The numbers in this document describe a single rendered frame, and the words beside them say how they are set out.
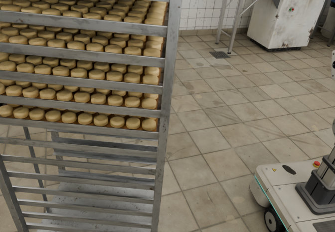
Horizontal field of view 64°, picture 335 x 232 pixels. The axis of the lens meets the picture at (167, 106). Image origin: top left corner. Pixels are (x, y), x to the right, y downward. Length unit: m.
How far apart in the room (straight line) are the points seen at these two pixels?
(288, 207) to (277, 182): 0.18
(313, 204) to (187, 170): 0.86
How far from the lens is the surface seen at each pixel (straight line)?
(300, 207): 1.84
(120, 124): 0.95
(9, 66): 0.98
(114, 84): 0.82
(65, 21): 0.79
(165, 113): 0.82
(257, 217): 2.01
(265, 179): 1.90
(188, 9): 4.65
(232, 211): 1.98
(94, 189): 1.81
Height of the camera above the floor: 1.56
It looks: 34 degrees down
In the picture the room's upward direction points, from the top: 6 degrees clockwise
